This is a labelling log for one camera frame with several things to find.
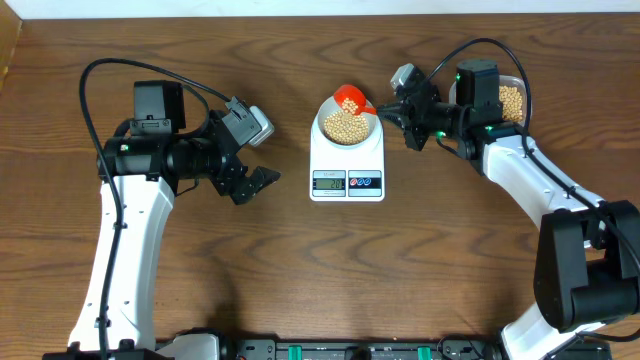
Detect red measuring scoop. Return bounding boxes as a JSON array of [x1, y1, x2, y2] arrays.
[[333, 84, 377, 115]]

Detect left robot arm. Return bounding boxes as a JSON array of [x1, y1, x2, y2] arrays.
[[56, 80, 280, 359]]

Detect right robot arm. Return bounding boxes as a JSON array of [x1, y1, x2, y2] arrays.
[[377, 59, 639, 359]]

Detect soybeans in scoop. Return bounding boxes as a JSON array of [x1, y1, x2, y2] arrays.
[[341, 98, 359, 115]]

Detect soybeans in bowl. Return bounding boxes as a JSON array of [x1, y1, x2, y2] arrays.
[[324, 111, 369, 145]]

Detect white digital kitchen scale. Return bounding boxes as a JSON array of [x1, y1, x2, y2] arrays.
[[309, 113, 385, 202]]

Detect pale grey bowl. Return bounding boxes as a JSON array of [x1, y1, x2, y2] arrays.
[[317, 96, 376, 145]]

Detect soybeans in container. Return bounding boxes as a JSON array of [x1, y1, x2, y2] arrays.
[[499, 85, 524, 122]]

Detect clear plastic container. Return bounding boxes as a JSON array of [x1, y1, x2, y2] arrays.
[[449, 71, 528, 128]]

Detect brown cardboard box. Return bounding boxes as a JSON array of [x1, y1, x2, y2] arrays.
[[0, 0, 23, 89]]

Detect right black cable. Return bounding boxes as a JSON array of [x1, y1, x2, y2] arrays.
[[424, 37, 640, 271]]

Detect black cable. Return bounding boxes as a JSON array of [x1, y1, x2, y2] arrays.
[[424, 37, 640, 271], [78, 57, 232, 360]]

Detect left black cable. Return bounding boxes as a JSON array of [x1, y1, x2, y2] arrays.
[[78, 57, 232, 360]]

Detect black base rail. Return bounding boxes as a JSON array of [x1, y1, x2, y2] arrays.
[[221, 339, 504, 360]]

